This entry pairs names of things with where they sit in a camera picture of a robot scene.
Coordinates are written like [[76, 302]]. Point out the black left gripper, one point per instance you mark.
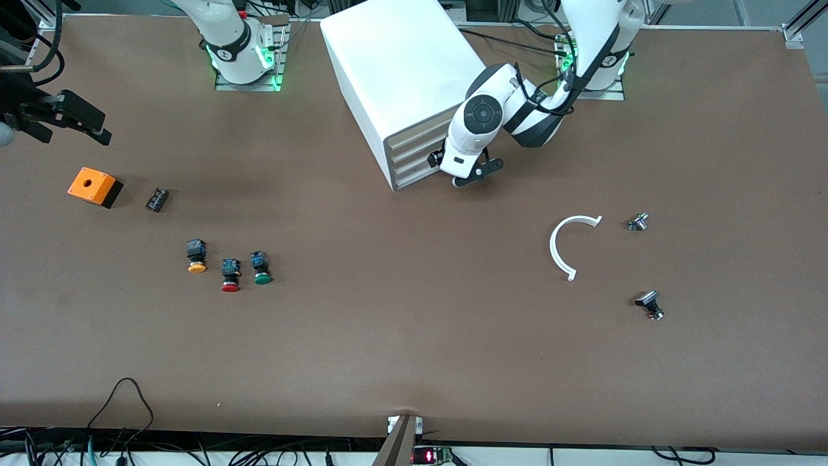
[[436, 158]]

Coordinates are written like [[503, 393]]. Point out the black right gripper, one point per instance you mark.
[[19, 107]]

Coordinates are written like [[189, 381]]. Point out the white bottom drawer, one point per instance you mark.
[[414, 176]]

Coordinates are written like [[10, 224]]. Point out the white drawer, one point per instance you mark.
[[414, 176], [417, 137], [417, 157]]

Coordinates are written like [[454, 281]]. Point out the green push button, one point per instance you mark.
[[261, 265]]

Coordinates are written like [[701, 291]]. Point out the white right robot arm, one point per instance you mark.
[[226, 39]]

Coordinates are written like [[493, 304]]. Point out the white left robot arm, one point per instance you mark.
[[482, 116]]

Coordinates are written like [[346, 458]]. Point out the white middle drawer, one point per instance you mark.
[[417, 157]]

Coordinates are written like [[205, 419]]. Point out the white top drawer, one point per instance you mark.
[[417, 137]]

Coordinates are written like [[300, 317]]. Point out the white drawer cabinet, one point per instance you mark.
[[401, 65]]

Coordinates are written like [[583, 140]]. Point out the yellow push button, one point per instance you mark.
[[196, 252]]

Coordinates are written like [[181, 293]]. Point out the red push button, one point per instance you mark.
[[231, 268]]

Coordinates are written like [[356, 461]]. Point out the small black terminal block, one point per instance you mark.
[[157, 199]]

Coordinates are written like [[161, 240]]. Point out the aluminium corner profile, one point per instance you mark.
[[48, 19], [795, 32]]

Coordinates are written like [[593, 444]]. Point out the device with red display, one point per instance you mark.
[[430, 456]]

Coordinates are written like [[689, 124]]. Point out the orange button enclosure box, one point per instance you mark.
[[90, 184]]

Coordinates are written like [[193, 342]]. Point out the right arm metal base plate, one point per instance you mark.
[[226, 84]]

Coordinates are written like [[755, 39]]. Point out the white semicircular plastic bracket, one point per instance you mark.
[[553, 249]]

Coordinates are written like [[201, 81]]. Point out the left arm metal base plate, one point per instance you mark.
[[608, 96]]

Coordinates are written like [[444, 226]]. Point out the black switch with white face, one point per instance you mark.
[[649, 301]]

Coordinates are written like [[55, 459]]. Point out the white mount bracket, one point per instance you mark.
[[420, 425]]

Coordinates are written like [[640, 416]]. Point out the brown camera mount post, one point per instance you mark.
[[398, 446]]

